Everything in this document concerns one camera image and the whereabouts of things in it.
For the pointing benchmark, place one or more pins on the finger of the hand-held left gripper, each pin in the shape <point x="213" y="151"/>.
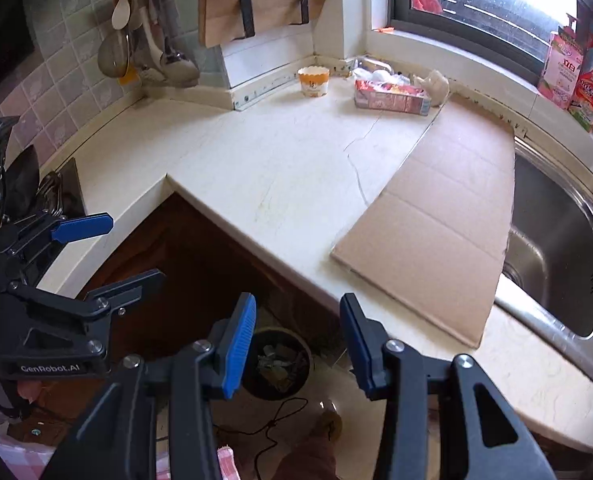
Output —
<point x="126" y="290"/>
<point x="84" y="227"/>

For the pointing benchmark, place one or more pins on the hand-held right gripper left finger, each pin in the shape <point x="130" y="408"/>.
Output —
<point x="236" y="345"/>

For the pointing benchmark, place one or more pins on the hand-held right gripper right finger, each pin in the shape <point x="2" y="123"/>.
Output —
<point x="356" y="345"/>

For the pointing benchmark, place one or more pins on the round trash bin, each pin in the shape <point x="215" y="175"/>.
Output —
<point x="281" y="365"/>

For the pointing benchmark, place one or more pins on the red printed carton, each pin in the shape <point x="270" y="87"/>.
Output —
<point x="391" y="100"/>

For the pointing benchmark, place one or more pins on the orange and white paper cup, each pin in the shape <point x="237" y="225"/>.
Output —
<point x="314" y="85"/>

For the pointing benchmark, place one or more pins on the white paper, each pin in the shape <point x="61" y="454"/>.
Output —
<point x="434" y="87"/>

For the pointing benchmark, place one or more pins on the clear plastic bag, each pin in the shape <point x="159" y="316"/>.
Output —
<point x="391" y="77"/>

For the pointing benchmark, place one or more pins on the clear plastic bottle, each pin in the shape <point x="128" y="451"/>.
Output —
<point x="371" y="66"/>

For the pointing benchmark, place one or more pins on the person's left hand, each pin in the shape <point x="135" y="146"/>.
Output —
<point x="26" y="391"/>

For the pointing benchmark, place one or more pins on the gas stove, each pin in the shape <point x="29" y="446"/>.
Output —
<point x="71" y="185"/>

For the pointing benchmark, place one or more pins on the black wok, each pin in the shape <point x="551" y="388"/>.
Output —
<point x="24" y="175"/>

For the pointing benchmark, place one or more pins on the wooden kitchen cabinet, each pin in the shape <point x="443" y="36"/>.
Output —
<point x="201" y="260"/>

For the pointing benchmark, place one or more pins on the person's pink trouser leg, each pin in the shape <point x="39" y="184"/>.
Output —
<point x="306" y="460"/>

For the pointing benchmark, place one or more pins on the brown cardboard sheet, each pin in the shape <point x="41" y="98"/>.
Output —
<point x="436" y="220"/>

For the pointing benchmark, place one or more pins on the metal skimmer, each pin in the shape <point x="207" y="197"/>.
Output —
<point x="149" y="72"/>

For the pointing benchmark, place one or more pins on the metal strainer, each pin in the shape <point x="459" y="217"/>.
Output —
<point x="112" y="57"/>

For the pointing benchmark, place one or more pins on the stainless steel sink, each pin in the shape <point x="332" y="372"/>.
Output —
<point x="551" y="250"/>

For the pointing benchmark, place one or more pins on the beige spoon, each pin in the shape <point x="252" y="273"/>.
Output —
<point x="121" y="12"/>

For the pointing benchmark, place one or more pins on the black cutting board rack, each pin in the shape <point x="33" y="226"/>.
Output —
<point x="248" y="17"/>

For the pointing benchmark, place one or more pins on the pink refill pouch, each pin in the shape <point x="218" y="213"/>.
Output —
<point x="558" y="70"/>

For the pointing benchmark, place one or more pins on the red spray bottle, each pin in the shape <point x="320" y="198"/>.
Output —
<point x="588" y="92"/>

